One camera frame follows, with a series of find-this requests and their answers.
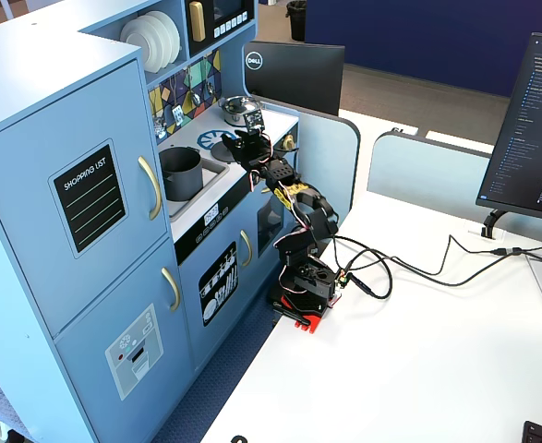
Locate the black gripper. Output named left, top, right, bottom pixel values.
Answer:
left=221, top=130, right=276, bottom=169

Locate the steel pot lid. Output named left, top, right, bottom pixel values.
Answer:
left=219, top=94, right=259, bottom=115

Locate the stainless steel pot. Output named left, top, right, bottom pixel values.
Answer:
left=218, top=103, right=253, bottom=127

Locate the gray toy sink basin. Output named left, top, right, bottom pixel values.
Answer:
left=159, top=151, right=232, bottom=221

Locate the gray cooking pot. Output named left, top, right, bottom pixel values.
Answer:
left=158, top=146, right=205, bottom=203

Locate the steel ladle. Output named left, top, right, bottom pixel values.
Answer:
left=190, top=68, right=203, bottom=107

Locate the steel slotted spatula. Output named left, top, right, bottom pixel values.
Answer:
left=170, top=76, right=186, bottom=126

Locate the steel slotted spoon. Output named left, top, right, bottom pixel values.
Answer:
left=155, top=87, right=168, bottom=140

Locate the oven door with window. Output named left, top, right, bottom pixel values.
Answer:
left=251, top=193, right=299, bottom=260

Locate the black Dell monitor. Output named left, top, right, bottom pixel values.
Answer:
left=243, top=40, right=346, bottom=117

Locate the light gray desk partition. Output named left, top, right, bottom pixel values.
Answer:
left=259, top=95, right=362, bottom=228
left=367, top=130, right=542, bottom=246

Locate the black toy microwave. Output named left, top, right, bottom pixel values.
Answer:
left=185, top=0, right=256, bottom=57

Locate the white plate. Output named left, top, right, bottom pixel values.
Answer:
left=119, top=17, right=154, bottom=75
left=134, top=13, right=171, bottom=71
left=145, top=9, right=182, bottom=66

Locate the black trash bin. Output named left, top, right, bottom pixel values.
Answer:
left=285, top=0, right=308, bottom=43

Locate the black shopping list board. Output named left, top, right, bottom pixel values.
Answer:
left=47, top=138, right=130, bottom=260

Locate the dishwasher door with print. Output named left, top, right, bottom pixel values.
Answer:
left=177, top=220, right=259, bottom=371

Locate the red black table clamp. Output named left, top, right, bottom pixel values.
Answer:
left=269, top=291, right=341, bottom=335

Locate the blue wooden toy kitchen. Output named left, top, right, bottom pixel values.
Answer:
left=0, top=0, right=300, bottom=443

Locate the blue fridge door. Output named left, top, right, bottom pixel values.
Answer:
left=0, top=59, right=171, bottom=339

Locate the blue freezer door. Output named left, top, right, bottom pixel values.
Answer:
left=53, top=237, right=196, bottom=443

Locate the monitor with dark screen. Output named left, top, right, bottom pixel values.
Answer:
left=475, top=31, right=542, bottom=225

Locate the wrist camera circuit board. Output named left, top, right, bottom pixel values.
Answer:
left=242, top=110, right=267, bottom=134

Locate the gold fridge door handle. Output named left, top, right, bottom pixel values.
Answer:
left=137, top=155, right=163, bottom=222

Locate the gold dishwasher door handle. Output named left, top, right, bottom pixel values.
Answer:
left=238, top=229, right=255, bottom=269

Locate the gold microwave handle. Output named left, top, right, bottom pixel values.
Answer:
left=187, top=0, right=208, bottom=43

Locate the gold freezer door handle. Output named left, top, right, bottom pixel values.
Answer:
left=160, top=266, right=182, bottom=313

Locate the black camera cable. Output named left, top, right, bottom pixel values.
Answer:
left=330, top=233, right=542, bottom=278

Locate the black power cable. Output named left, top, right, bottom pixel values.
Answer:
left=343, top=246, right=542, bottom=300

